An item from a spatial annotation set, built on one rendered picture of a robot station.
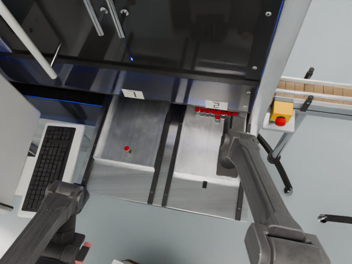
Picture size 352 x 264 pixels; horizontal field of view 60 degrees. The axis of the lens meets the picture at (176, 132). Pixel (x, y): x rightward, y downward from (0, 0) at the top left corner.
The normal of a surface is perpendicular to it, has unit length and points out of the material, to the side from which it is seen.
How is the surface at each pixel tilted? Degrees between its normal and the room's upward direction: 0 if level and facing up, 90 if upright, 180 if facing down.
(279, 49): 90
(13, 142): 90
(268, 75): 90
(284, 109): 0
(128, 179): 0
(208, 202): 0
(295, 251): 26
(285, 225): 44
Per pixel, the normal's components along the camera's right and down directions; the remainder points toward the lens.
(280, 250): 0.22, -0.68
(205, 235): -0.08, -0.41
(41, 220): 0.21, -0.86
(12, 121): 0.99, 0.07
